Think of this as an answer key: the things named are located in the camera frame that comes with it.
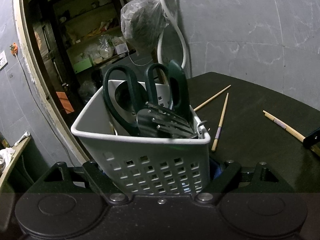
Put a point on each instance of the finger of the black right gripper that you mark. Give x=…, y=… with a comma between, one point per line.
x=312, y=139

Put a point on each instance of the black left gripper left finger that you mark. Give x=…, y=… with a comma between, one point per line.
x=102, y=184

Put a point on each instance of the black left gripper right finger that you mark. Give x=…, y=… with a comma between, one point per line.
x=226, y=182

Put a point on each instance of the wooden chopstick purple band long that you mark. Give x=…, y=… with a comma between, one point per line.
x=293, y=132

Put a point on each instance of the white perforated plastic basket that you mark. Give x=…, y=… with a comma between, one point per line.
x=141, y=164

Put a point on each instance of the dark green handled utensil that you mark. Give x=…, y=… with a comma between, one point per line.
x=179, y=90

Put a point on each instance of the black table mat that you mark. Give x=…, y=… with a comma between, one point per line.
x=248, y=136

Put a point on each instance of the black slotted spatula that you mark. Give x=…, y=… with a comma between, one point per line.
x=156, y=121

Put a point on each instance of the wooden chopstick plain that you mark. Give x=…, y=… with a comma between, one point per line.
x=211, y=98

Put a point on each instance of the black ladle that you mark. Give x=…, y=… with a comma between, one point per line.
x=123, y=98

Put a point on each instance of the green box on shelf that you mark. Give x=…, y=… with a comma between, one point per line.
x=82, y=65

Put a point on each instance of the grey plastic bag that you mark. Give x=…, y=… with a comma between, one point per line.
x=142, y=21

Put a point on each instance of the white wall socket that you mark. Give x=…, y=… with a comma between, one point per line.
x=3, y=59

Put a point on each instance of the orange wall plug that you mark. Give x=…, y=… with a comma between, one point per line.
x=14, y=49

